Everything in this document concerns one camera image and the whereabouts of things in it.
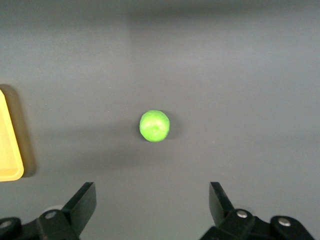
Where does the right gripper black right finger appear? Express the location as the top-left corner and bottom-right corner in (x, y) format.
(199, 181), (315, 240)

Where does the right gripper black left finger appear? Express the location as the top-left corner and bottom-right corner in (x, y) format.
(0, 181), (97, 240)

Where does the green apple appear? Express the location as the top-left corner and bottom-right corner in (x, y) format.
(138, 109), (171, 143)

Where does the yellow plastic tray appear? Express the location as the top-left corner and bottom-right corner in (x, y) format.
(0, 88), (25, 182)

